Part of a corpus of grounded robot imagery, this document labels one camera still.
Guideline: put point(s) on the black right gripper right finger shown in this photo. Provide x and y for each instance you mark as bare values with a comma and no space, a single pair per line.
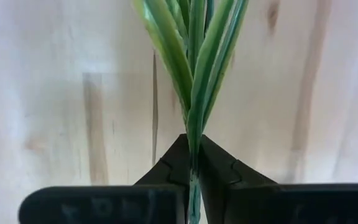
259,205

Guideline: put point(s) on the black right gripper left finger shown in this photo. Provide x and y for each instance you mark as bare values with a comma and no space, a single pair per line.
110,205

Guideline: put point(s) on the blue flower bunch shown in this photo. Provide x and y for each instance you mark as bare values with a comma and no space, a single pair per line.
197,93

